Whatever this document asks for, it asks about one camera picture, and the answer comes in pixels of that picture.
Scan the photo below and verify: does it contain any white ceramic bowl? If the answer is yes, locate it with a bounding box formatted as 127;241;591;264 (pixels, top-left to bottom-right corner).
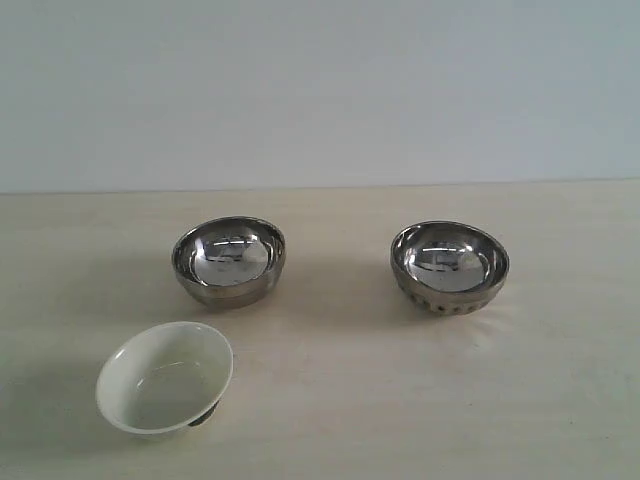
95;321;234;439

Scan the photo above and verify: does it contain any patterned stainless steel bowl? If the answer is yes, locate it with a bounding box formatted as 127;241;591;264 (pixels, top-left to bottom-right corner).
390;220;510;316

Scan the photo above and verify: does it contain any plain stainless steel bowl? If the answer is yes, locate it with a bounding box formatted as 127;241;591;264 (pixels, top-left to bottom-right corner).
171;216;286;310

